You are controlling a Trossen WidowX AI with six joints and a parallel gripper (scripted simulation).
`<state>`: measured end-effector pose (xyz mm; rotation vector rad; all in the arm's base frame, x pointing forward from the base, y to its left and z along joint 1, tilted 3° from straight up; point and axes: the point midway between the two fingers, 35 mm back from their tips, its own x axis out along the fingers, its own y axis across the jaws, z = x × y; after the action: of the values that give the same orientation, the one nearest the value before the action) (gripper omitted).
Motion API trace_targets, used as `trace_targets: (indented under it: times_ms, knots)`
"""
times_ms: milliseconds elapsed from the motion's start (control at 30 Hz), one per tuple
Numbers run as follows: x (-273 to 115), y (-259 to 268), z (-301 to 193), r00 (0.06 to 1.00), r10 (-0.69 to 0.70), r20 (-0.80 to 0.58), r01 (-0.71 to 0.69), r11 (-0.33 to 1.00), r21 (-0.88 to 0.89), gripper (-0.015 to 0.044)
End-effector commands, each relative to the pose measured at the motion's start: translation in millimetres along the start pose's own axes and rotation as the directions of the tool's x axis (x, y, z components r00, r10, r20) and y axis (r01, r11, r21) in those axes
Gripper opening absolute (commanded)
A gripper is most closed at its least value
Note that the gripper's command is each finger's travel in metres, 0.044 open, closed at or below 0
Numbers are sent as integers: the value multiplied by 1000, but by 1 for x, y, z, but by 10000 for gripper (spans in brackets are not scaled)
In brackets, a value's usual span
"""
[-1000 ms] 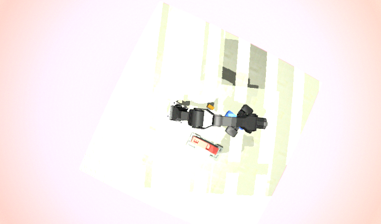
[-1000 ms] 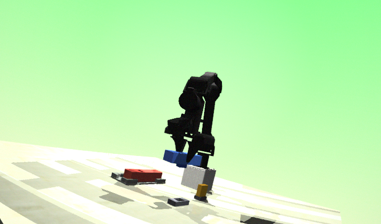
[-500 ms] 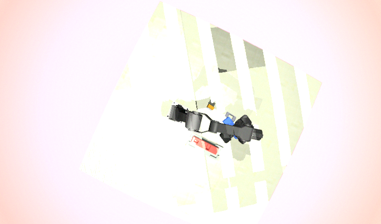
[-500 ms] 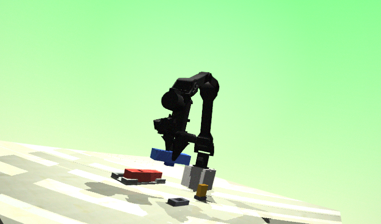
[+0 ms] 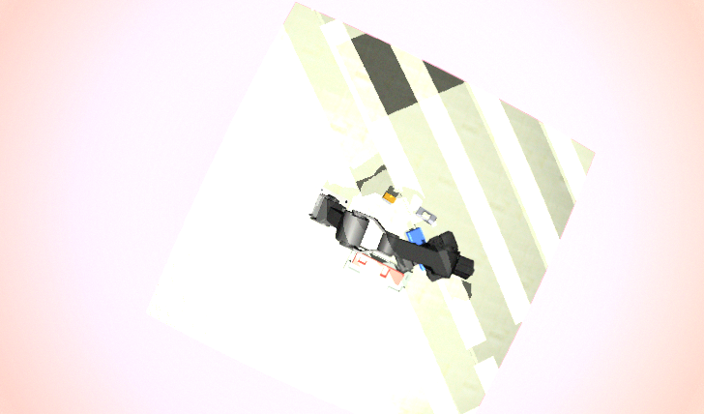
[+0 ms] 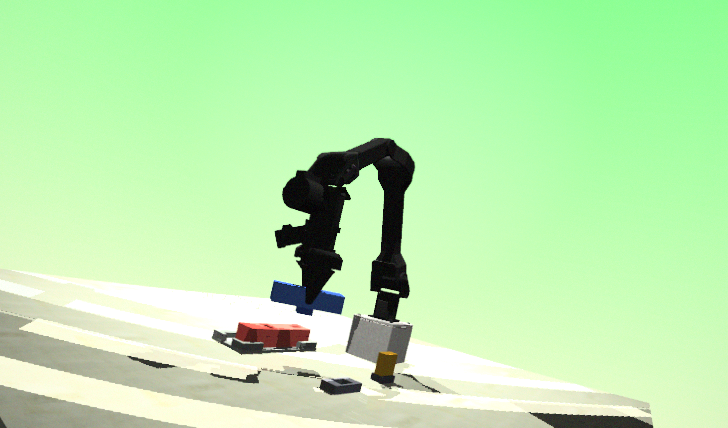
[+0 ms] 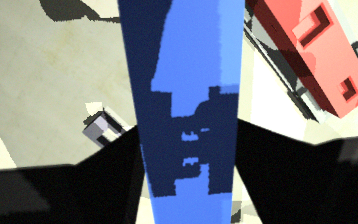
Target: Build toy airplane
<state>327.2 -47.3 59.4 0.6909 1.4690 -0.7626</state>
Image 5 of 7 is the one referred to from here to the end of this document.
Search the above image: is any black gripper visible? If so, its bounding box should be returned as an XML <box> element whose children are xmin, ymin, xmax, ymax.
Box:
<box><xmin>395</xmin><ymin>231</ymin><xmax>458</xmax><ymax>273</ymax></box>

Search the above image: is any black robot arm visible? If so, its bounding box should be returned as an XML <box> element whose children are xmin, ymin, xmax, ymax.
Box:
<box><xmin>310</xmin><ymin>193</ymin><xmax>475</xmax><ymax>282</ymax></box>

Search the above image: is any blue bar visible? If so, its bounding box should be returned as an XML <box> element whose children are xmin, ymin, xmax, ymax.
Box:
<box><xmin>406</xmin><ymin>227</ymin><xmax>425</xmax><ymax>271</ymax></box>

